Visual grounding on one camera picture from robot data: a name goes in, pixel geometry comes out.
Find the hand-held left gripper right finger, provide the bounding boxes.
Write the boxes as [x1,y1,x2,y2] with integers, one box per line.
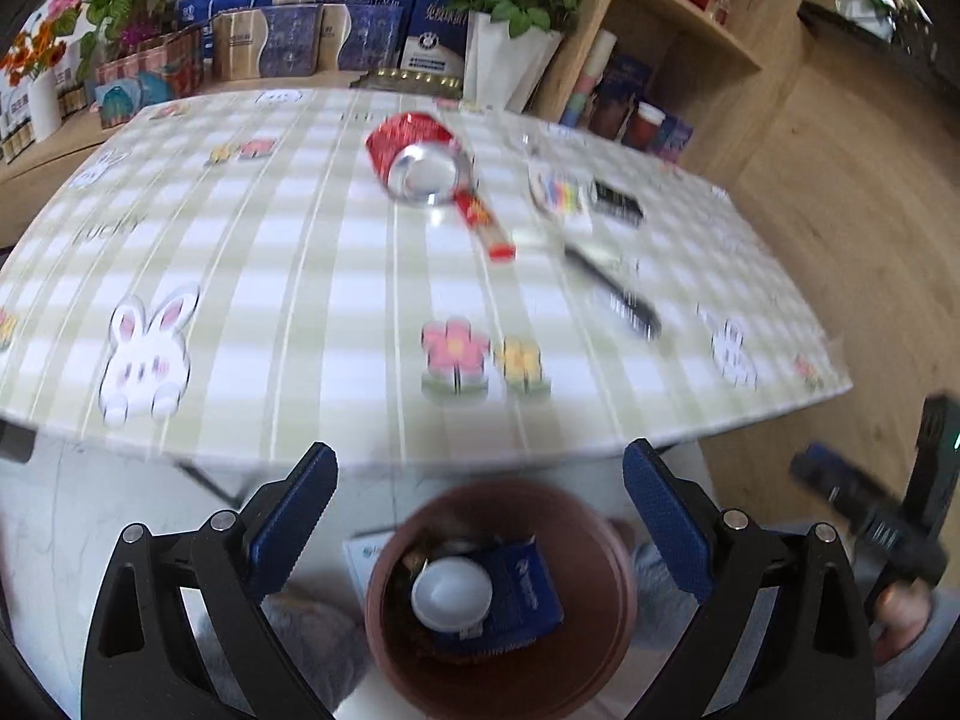
[622,439,878,720]

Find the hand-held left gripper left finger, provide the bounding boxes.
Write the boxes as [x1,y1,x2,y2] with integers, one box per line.
[81,442,338,720]

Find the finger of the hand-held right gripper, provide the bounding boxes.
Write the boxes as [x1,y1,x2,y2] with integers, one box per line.
[789,441,910,535]

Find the white printed package card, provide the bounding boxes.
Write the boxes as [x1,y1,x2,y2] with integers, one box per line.
[343,532,392,587]

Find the brown plastic flower pot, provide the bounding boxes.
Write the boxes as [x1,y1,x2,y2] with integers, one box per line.
[365,478,638,700]

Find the blue carton box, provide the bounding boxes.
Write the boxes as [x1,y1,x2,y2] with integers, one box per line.
[435,536,565,653]

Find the black utensil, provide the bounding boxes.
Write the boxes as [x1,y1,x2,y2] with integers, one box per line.
[562,240,663,340]

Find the small black packet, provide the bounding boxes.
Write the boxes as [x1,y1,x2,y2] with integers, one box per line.
[591,178,646,228]

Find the rainbow printed white packet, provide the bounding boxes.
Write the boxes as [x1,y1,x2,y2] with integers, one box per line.
[527,163,595,235]

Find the red cigarette pack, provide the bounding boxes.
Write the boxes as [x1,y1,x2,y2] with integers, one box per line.
[454,191,518,263]

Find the red plastic cup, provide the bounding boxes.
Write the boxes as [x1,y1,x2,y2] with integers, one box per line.
[365,111,477,209]

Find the person's right forearm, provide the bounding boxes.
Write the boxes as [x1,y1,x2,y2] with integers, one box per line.
[874,600,960,700]

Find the person's right hand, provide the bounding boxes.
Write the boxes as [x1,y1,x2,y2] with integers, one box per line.
[872,582,936,662]

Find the small purple blue box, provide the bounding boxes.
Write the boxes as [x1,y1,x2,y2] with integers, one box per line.
[660,114,695,164]

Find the red jar with white lid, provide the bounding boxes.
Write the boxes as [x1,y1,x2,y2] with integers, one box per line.
[626,101,665,155]

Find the brown glass jar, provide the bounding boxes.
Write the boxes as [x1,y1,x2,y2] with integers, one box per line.
[589,94,628,140]

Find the dark blue shelf box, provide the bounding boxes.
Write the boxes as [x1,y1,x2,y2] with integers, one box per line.
[600,52,653,103]

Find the stack of pastel paper cups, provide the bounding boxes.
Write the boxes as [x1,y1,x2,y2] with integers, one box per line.
[562,30,620,128]

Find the gold metal tray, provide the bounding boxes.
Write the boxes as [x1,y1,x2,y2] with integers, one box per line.
[352,67,466,95]

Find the teal patterned wavy box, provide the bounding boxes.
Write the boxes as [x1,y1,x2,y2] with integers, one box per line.
[96,22,208,132]

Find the row of small brown bottles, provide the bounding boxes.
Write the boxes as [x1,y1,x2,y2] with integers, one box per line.
[0,90,85,160]

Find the wooden shelf unit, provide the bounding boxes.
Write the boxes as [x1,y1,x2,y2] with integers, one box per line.
[525,0,807,170]

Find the white ribbed vase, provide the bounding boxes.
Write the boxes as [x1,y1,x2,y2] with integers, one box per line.
[26,75,62,140]

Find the white faceted vase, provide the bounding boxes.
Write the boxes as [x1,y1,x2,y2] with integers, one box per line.
[461,11,563,113]

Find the blue box with round emblem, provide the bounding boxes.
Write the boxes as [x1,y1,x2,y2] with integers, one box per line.
[397,0,470,80]

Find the blue and white flat box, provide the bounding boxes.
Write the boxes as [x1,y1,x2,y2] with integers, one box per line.
[176,0,272,25]

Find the orange artificial flowers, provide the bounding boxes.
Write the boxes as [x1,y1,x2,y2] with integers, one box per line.
[0,22,70,88]

